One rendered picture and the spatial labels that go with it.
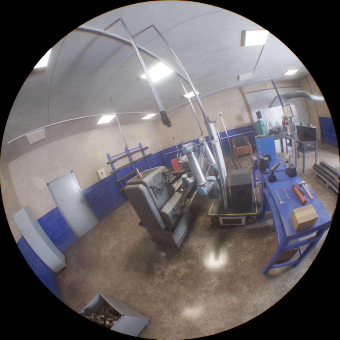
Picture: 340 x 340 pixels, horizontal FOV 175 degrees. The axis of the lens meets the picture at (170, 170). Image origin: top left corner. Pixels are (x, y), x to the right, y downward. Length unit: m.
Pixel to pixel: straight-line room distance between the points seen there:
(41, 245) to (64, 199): 1.80
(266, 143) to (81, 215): 5.49
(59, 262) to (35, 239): 0.83
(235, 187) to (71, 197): 4.45
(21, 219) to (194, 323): 3.68
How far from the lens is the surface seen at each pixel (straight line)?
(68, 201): 4.31
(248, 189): 1.69
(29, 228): 3.56
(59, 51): 2.01
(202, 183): 1.51
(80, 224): 4.47
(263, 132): 5.52
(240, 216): 1.92
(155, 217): 1.62
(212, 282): 1.72
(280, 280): 1.82
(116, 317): 1.69
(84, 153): 4.61
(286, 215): 1.17
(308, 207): 1.16
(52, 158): 4.49
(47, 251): 3.68
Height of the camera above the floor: 1.66
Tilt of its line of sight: 13 degrees down
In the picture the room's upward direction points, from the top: 21 degrees counter-clockwise
